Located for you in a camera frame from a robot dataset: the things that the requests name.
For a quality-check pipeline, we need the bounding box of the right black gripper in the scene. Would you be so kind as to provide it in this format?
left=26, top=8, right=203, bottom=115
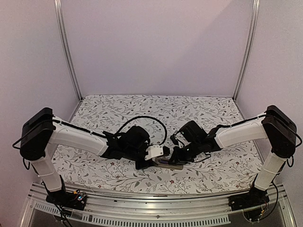
left=168, top=140, right=202, bottom=165

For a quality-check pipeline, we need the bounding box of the white remote control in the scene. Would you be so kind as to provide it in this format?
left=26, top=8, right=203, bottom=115
left=154, top=158, right=183, bottom=170

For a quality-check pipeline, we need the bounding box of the black battery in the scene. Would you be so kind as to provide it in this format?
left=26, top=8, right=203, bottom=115
left=159, top=159, right=169, bottom=165

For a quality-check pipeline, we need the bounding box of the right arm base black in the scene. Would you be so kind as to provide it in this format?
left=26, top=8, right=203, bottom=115
left=228, top=186, right=269, bottom=211

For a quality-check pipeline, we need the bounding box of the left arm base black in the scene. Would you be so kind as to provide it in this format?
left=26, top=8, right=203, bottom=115
left=46, top=188, right=87, bottom=210

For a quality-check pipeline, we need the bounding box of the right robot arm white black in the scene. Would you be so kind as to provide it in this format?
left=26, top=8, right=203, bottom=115
left=170, top=105, right=303, bottom=206

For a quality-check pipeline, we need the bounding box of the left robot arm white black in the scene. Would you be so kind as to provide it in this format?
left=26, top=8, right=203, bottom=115
left=12, top=107, right=153, bottom=205

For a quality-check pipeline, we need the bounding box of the floral patterned table mat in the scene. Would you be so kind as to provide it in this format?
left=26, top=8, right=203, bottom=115
left=53, top=95, right=262, bottom=194

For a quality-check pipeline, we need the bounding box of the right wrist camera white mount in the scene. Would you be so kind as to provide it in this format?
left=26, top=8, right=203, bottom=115
left=170, top=134, right=185, bottom=148

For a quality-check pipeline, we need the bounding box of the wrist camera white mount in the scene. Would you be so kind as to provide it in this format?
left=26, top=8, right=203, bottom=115
left=145, top=145, right=170, bottom=160
left=170, top=134, right=185, bottom=148

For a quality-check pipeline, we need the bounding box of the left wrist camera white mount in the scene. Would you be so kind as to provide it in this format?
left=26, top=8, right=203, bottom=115
left=145, top=145, right=170, bottom=160

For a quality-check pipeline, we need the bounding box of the left black camera cable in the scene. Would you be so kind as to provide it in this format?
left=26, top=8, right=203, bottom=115
left=116, top=115, right=168, bottom=145

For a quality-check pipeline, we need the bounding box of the front aluminium rail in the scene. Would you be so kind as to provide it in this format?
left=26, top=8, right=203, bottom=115
left=20, top=183, right=296, bottom=227

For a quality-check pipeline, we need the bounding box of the right aluminium frame post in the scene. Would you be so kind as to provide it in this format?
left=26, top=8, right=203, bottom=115
left=232, top=0, right=260, bottom=102

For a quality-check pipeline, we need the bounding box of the aluminium frame post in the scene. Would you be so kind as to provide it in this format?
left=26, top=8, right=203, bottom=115
left=232, top=0, right=260, bottom=102
left=54, top=0, right=83, bottom=102

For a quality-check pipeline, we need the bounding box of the left aluminium frame post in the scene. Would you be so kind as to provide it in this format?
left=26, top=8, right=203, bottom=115
left=54, top=0, right=83, bottom=102

